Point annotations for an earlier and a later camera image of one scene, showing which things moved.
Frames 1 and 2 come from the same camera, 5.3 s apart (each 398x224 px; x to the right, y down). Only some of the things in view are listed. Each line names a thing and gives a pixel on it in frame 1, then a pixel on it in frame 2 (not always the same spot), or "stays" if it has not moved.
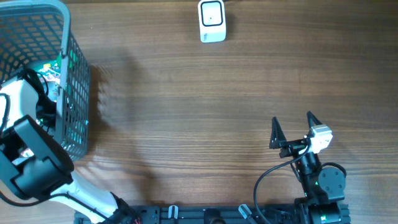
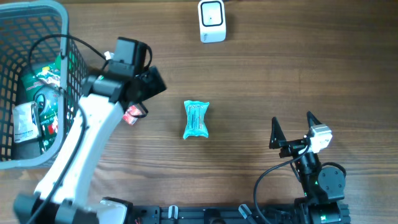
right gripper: (278, 140) stays
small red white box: (27, 153) -> (130, 118)
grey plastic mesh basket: (33, 32) stays
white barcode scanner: (212, 20) stays
